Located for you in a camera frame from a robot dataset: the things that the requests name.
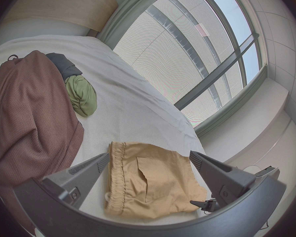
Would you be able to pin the green garment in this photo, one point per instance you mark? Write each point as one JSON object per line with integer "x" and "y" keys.
{"x": 83, "y": 97}

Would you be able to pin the bed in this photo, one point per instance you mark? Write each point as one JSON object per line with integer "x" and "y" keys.
{"x": 138, "y": 107}

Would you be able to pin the window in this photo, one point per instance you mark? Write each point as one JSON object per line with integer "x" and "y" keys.
{"x": 175, "y": 58}

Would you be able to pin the grey-green curtain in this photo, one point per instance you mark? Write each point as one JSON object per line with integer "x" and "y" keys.
{"x": 118, "y": 11}

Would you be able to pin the tan shorts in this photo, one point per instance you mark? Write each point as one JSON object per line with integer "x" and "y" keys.
{"x": 162, "y": 181}

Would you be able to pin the brown shorts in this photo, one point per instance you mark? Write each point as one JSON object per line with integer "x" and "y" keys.
{"x": 27, "y": 120}

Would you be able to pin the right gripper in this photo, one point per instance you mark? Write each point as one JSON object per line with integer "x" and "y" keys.
{"x": 210, "y": 205}

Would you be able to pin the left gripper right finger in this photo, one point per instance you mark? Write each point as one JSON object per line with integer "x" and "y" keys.
{"x": 217, "y": 174}

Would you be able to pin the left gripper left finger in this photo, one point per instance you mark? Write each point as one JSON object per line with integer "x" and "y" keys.
{"x": 83, "y": 173}

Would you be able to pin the black garment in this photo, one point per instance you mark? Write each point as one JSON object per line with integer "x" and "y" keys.
{"x": 64, "y": 64}

